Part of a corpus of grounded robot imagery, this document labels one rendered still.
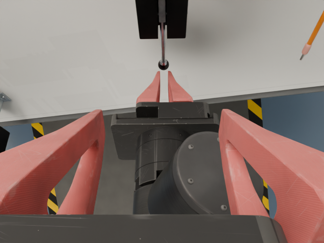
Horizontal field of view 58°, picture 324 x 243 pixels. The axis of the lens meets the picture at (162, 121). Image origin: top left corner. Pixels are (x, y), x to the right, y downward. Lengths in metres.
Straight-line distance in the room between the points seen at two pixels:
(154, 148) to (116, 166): 1.28
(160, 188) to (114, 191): 1.40
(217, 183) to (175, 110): 0.12
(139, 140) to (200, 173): 0.12
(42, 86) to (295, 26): 0.38
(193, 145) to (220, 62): 0.28
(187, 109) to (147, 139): 0.05
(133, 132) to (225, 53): 0.21
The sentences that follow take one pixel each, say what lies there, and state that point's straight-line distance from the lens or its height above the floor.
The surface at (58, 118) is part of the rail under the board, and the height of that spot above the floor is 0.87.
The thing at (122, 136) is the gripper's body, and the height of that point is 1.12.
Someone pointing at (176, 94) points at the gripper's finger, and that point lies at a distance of 0.29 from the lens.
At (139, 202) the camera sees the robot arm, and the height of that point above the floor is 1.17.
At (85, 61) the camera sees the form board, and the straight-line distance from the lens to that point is 0.45.
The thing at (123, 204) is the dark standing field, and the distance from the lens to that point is 1.61.
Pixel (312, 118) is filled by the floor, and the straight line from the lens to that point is 1.49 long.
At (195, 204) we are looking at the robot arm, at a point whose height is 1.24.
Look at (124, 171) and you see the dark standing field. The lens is 1.53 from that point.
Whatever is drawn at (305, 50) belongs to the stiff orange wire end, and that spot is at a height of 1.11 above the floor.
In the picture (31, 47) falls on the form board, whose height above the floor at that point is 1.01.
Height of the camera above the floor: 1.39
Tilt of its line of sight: 77 degrees down
